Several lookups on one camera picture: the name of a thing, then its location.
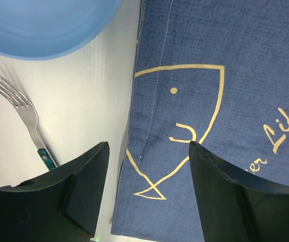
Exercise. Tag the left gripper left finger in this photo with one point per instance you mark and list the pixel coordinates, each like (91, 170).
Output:
(60, 205)

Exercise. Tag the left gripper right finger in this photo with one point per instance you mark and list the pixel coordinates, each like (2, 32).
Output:
(235, 205)

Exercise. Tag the green-handled fork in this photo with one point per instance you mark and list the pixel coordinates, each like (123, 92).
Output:
(29, 115)

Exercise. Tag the blue fish-print placemat cloth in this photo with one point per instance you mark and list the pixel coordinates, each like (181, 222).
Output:
(214, 72)

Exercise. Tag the light blue plate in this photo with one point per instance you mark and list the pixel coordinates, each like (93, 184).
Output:
(41, 30)

